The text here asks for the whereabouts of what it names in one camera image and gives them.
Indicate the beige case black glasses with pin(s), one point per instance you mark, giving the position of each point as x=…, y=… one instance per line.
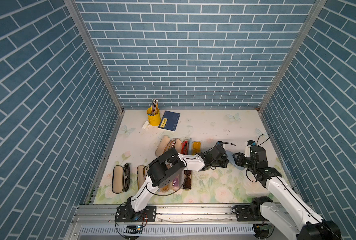
x=121, y=179

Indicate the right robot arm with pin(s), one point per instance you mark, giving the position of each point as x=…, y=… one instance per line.
x=292, y=216

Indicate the dark blue book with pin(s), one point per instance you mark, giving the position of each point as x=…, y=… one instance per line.
x=169, y=121

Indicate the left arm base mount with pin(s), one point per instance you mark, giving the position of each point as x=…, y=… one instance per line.
x=125, y=214

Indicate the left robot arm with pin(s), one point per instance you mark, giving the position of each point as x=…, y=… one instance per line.
x=168, y=166

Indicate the plaid case red glasses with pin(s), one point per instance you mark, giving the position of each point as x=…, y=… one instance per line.
x=182, y=146

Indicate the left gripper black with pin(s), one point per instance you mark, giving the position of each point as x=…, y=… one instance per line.
x=224, y=160

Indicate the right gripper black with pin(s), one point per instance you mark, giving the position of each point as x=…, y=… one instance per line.
x=238, y=159

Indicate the blue case yellow glasses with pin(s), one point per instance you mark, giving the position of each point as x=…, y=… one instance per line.
x=194, y=147

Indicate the grey case tortoise glasses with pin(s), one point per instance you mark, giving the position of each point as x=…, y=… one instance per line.
x=187, y=181

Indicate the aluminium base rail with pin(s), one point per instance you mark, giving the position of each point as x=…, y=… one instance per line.
x=171, y=221

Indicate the pencils in cup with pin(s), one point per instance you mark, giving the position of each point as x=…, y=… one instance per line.
x=154, y=107

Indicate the yellow pen cup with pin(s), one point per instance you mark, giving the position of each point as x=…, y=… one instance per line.
x=154, y=118

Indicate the blue case orange glasses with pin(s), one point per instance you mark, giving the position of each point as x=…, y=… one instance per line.
x=165, y=189

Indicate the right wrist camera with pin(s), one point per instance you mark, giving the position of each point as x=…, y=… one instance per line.
x=250, y=149

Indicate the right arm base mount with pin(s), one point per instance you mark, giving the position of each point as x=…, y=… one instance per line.
x=245, y=213

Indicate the white eraser sharpener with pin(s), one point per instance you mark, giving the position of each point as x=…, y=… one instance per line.
x=146, y=125

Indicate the beige case striped glasses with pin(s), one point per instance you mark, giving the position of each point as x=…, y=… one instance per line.
x=164, y=145

